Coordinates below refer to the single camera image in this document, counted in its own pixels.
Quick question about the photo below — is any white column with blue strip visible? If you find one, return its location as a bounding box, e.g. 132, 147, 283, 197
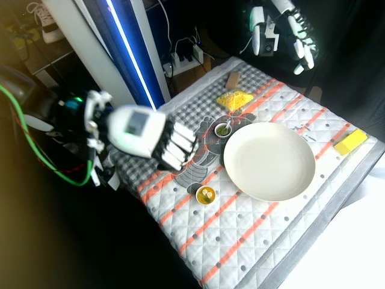
42, 0, 172, 111

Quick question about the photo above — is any white cable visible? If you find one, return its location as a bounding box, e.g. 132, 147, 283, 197
155, 0, 173, 57

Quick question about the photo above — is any black power adapter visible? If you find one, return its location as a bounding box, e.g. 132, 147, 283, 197
175, 41, 195, 63

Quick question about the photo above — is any cream round plate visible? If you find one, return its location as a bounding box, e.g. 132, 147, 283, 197
223, 122, 316, 203

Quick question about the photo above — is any white power strip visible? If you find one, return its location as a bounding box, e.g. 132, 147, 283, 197
162, 51, 206, 76

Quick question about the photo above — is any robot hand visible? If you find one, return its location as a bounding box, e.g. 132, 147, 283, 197
270, 0, 320, 76
106, 104, 200, 172

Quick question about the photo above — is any grey quilt with orange stripes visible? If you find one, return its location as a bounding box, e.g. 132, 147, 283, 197
108, 55, 380, 289

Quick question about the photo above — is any small bowl with yellow soup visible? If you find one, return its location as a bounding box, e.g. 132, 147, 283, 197
195, 185, 217, 207

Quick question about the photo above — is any green cable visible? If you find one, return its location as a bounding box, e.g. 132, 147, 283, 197
0, 84, 94, 187

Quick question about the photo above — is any small bowl with green filling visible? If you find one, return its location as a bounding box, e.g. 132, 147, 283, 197
214, 122, 233, 138

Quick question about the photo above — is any yellow block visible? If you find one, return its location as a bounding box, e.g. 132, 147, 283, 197
333, 128, 369, 157

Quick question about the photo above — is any white shoe with laces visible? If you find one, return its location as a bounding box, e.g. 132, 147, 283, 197
26, 1, 66, 43

